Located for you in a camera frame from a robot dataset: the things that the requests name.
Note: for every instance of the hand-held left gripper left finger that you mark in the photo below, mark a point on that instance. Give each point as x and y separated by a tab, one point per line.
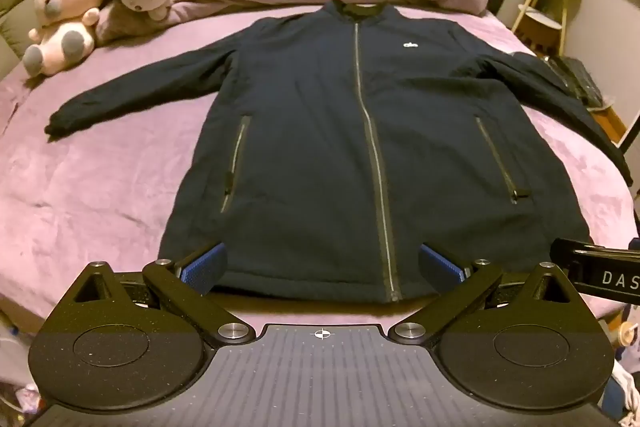
205	264

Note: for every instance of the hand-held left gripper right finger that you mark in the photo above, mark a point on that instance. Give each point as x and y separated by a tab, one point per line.
440	264

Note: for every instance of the navy zip jacket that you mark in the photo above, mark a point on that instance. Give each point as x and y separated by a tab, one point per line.
310	132

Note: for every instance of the purple bed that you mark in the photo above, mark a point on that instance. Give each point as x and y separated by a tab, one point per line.
100	187

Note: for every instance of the wooden board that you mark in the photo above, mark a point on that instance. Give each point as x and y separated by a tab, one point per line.
617	124

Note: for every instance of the grey cushion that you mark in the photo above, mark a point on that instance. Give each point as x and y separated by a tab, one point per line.
117	26

